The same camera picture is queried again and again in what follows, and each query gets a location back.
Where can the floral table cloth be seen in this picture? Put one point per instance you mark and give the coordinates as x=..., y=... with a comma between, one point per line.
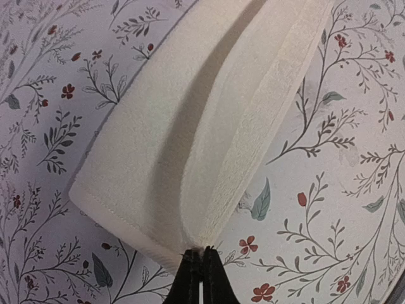
x=319, y=224

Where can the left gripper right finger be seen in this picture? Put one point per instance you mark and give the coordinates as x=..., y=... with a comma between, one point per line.
x=215, y=285

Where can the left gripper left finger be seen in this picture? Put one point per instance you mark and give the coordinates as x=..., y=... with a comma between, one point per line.
x=185, y=287

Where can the cream white towel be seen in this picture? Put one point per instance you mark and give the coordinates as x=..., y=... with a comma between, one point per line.
x=174, y=157

